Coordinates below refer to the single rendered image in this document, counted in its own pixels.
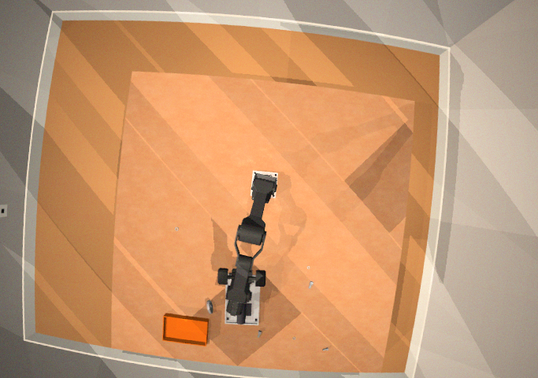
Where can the orange shallow tray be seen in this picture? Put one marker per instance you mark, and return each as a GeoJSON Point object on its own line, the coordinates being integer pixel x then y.
{"type": "Point", "coordinates": [185, 329]}

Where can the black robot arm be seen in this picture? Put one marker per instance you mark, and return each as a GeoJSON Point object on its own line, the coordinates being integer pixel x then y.
{"type": "Point", "coordinates": [251, 230]}

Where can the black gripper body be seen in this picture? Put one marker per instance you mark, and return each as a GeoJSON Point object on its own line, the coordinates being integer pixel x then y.
{"type": "Point", "coordinates": [259, 278]}

